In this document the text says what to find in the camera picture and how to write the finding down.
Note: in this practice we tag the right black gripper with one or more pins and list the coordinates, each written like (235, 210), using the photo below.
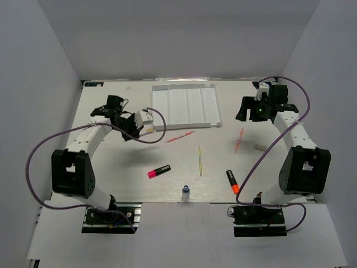
(249, 103)

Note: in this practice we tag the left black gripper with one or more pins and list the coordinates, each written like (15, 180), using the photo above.
(135, 131)

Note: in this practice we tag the pink pen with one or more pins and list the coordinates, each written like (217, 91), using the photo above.
(180, 136)

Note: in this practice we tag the yellow pen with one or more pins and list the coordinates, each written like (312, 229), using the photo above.
(200, 160)

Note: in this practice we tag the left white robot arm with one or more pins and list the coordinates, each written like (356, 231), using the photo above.
(71, 168)

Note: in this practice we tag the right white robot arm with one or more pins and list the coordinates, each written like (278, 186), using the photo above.
(306, 166)

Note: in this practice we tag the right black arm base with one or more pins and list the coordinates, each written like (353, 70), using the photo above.
(257, 222)

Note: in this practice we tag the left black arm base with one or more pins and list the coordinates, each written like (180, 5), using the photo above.
(110, 223)

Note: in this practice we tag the orange pen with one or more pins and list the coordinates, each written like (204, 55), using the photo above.
(239, 140)

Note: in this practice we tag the white eraser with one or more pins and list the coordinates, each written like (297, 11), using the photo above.
(260, 147)

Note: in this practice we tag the pink highlighter black cap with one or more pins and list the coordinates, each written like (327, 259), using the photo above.
(156, 172)

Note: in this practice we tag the white compartment tray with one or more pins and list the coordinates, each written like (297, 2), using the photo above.
(185, 106)

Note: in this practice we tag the orange highlighter black cap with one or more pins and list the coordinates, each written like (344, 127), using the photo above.
(232, 181)

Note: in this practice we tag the small blue-capped bottle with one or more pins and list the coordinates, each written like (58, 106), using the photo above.
(185, 193)

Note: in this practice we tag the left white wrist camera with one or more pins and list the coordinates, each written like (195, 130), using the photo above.
(143, 117)

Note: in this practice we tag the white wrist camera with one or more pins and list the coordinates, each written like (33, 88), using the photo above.
(263, 87)
(143, 117)

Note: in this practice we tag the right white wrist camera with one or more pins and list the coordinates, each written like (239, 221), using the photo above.
(263, 87)

